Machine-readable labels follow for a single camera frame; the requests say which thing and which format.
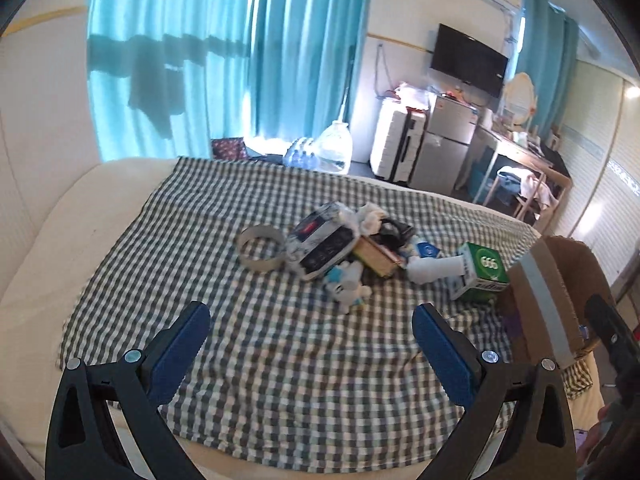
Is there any sheer teal curtain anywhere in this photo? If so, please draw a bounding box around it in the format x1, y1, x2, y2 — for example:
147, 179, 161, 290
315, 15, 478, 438
87, 0, 261, 161

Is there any blue white packet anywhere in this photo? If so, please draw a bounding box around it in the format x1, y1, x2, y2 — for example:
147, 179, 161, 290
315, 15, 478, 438
400, 240, 441, 262

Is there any crumpled white tissue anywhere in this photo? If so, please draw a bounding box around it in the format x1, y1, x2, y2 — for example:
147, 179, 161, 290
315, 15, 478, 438
352, 202, 387, 236

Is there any white bottle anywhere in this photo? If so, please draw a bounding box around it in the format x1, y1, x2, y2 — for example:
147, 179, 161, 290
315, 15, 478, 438
406, 255, 468, 284

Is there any wooden desk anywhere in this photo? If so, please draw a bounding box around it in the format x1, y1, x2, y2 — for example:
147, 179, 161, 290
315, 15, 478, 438
470, 125, 573, 233

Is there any black band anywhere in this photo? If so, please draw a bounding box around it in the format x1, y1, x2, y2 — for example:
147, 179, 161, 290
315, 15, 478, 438
375, 217, 416, 252

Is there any black wall television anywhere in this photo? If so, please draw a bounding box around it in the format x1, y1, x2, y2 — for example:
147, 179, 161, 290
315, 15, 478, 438
430, 23, 510, 99

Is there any small wooden box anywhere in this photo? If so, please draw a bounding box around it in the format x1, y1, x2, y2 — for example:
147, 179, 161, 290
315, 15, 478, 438
352, 235, 404, 279

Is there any cardboard box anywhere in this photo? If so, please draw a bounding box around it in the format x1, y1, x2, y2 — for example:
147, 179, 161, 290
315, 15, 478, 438
500, 236, 621, 372

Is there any green white box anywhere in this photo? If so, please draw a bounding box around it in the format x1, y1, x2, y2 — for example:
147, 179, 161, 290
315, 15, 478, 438
450, 241, 511, 305

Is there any white cloth on chair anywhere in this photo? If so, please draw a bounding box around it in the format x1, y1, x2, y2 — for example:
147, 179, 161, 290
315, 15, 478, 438
497, 167, 558, 211

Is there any white suitcase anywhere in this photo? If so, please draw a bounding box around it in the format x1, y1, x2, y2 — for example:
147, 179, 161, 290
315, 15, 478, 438
370, 97, 431, 183

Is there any large clear water jug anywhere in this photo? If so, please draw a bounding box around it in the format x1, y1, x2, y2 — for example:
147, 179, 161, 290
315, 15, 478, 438
314, 121, 353, 176

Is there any oval table mirror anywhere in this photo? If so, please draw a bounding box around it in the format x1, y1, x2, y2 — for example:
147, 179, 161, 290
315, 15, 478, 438
502, 72, 537, 127

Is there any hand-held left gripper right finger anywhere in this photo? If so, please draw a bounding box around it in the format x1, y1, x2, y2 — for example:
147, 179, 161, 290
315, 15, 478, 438
411, 303, 581, 480

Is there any white blue plush toy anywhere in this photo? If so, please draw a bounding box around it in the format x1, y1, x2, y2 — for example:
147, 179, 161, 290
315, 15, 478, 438
322, 260, 373, 314

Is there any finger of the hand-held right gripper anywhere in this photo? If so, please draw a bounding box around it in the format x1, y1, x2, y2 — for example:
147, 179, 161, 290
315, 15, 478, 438
585, 294, 632, 361

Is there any silver fridge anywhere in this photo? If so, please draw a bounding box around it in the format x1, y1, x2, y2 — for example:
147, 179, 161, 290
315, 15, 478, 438
410, 94, 481, 193

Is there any narrow teal curtain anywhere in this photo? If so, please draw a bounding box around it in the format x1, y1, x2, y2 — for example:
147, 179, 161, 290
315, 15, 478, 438
515, 0, 581, 137

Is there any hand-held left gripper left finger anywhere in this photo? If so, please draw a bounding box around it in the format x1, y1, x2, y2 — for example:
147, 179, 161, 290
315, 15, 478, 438
46, 301, 211, 480

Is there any green white checkered cloth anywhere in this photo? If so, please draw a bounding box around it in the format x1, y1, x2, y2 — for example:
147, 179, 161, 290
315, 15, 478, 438
56, 156, 601, 461

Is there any printed grey pouch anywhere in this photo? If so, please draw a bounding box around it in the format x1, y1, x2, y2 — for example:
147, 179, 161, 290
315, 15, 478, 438
285, 201, 359, 281

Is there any tape roll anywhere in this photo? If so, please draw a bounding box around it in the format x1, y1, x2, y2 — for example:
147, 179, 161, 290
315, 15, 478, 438
237, 225, 287, 272

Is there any pack of water bottles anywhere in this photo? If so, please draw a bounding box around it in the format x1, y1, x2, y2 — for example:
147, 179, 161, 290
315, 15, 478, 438
282, 136, 321, 170

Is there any dark patterned bag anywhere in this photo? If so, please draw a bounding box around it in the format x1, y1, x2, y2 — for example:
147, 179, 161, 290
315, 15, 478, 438
211, 137, 249, 161

